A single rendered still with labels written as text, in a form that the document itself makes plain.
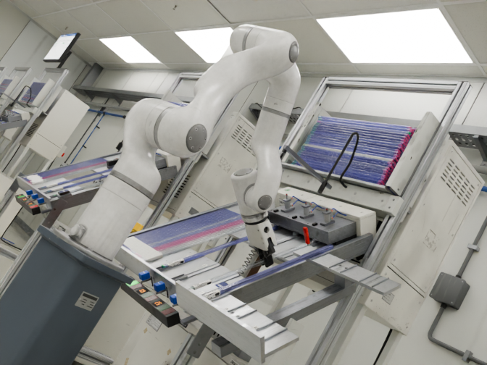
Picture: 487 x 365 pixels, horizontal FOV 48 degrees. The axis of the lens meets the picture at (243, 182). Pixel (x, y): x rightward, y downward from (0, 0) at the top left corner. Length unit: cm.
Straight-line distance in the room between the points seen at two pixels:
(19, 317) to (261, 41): 91
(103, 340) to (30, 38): 777
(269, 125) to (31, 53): 891
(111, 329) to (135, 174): 199
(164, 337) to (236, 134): 151
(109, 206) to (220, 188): 202
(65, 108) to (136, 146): 489
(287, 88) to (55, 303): 88
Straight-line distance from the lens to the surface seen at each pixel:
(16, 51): 1035
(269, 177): 162
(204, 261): 190
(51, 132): 624
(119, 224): 133
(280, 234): 207
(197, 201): 323
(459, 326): 342
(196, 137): 132
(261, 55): 150
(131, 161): 134
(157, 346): 222
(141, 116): 140
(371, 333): 366
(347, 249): 193
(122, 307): 321
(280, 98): 167
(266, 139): 167
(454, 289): 343
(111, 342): 327
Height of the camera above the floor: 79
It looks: 10 degrees up
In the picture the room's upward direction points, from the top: 31 degrees clockwise
